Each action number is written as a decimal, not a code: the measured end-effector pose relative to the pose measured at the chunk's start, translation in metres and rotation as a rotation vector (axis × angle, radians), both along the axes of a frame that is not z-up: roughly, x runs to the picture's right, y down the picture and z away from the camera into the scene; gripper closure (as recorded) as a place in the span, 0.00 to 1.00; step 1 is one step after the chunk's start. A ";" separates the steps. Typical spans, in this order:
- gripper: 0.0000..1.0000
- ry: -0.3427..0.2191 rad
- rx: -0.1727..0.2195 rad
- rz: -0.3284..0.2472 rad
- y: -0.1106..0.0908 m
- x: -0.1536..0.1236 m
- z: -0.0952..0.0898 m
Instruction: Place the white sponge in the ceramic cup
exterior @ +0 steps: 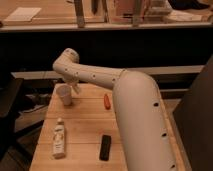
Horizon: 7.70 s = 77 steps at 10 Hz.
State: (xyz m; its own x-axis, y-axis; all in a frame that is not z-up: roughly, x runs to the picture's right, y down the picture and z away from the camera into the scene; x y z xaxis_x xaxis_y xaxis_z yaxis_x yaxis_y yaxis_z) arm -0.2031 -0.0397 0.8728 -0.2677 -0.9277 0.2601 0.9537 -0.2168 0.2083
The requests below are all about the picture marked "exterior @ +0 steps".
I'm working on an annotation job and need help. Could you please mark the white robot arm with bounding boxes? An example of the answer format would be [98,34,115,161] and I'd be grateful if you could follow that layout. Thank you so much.
[53,48,178,171]

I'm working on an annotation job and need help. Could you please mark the orange oblong object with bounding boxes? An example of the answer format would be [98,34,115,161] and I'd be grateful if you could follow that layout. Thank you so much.
[104,94,111,110]

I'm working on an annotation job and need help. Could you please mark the dark chair at left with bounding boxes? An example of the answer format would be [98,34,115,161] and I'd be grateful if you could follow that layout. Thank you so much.
[0,78,23,161]

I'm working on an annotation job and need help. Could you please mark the white plastic bottle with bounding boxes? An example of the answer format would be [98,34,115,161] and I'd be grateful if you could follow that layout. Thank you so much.
[53,118,65,159]

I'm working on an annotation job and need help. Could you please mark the black rectangular block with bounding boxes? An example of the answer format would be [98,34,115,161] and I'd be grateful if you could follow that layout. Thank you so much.
[99,135,111,161]

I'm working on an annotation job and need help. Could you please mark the white paper sheet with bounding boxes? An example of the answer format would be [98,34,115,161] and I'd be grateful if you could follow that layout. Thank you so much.
[5,7,41,22]

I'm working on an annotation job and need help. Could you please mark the dark panel at right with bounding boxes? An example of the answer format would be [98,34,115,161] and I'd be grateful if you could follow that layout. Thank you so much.
[173,55,213,171]

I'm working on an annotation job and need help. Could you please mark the wooden shelf post left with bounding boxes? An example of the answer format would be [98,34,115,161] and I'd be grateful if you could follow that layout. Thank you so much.
[74,0,85,28]

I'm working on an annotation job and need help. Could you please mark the wooden shelf post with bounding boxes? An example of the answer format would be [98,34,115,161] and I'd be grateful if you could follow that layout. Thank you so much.
[74,0,85,28]
[132,0,142,27]

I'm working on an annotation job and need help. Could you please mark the wooden shelf post right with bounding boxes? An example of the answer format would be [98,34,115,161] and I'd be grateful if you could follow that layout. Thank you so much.
[132,0,142,27]

